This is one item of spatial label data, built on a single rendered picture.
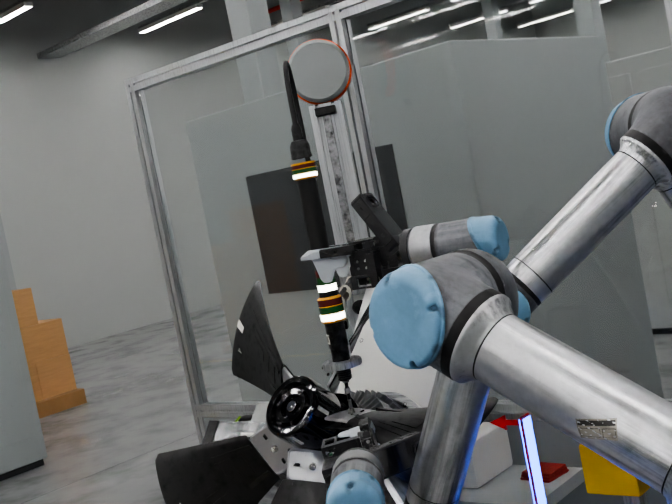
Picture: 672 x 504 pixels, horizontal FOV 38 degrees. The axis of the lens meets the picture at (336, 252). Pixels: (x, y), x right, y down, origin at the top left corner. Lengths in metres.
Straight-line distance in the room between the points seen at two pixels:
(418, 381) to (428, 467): 0.63
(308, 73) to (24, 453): 5.53
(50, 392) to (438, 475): 8.65
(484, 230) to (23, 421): 6.23
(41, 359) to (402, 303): 8.80
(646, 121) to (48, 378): 8.74
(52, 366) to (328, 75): 7.77
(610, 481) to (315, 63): 1.22
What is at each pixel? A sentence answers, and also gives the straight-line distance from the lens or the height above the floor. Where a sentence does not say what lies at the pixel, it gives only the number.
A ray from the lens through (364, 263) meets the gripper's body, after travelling 1.63.
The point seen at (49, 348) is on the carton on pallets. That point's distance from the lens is 9.89.
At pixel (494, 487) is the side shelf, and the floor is 0.86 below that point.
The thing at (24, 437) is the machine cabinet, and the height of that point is 0.25.
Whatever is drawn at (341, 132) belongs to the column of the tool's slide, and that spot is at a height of 1.72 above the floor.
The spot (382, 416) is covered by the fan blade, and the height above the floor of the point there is 1.19.
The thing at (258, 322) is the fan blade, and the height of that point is 1.35.
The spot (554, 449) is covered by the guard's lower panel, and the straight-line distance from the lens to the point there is 2.38.
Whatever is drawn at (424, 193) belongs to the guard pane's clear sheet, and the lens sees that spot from 2.42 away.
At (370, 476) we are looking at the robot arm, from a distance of 1.31.
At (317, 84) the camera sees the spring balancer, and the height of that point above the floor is 1.85.
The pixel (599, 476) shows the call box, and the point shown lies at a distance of 1.77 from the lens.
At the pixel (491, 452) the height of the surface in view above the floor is 0.92.
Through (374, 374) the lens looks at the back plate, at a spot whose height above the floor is 1.19.
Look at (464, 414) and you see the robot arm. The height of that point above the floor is 1.26.
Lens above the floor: 1.59
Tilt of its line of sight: 4 degrees down
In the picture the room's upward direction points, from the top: 11 degrees counter-clockwise
